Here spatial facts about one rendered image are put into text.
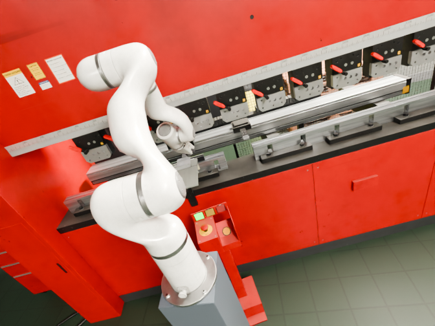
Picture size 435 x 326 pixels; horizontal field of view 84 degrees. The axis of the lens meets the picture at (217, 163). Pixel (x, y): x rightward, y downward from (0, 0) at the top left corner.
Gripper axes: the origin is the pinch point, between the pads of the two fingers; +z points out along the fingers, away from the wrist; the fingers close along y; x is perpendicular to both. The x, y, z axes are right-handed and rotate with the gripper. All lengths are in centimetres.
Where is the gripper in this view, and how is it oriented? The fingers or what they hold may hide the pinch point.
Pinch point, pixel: (188, 153)
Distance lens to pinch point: 136.6
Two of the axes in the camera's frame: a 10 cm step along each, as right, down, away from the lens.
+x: -2.3, 9.4, -2.3
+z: 2.3, 2.9, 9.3
